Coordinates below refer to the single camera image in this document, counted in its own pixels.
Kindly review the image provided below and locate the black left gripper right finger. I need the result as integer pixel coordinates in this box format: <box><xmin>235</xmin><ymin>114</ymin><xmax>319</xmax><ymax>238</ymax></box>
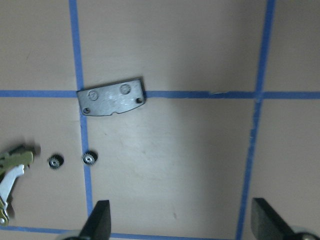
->
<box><xmin>250</xmin><ymin>197</ymin><xmax>320</xmax><ymax>240</ymax></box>

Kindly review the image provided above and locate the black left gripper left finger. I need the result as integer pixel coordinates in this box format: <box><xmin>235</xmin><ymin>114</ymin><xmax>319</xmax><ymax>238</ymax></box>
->
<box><xmin>56</xmin><ymin>200</ymin><xmax>112</xmax><ymax>240</ymax></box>

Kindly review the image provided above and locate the black bearing gear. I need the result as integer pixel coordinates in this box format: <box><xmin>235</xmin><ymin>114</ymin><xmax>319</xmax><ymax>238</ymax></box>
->
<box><xmin>47</xmin><ymin>153</ymin><xmax>65</xmax><ymax>170</ymax></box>
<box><xmin>81</xmin><ymin>150</ymin><xmax>99</xmax><ymax>166</ymax></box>

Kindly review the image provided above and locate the green brake shoe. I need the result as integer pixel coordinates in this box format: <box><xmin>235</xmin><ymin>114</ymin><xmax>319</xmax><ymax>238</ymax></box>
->
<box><xmin>0</xmin><ymin>144</ymin><xmax>41</xmax><ymax>227</ymax></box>

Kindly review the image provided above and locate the black brake pad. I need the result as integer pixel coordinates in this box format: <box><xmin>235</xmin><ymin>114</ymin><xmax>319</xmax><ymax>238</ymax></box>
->
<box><xmin>76</xmin><ymin>77</ymin><xmax>146</xmax><ymax>117</ymax></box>

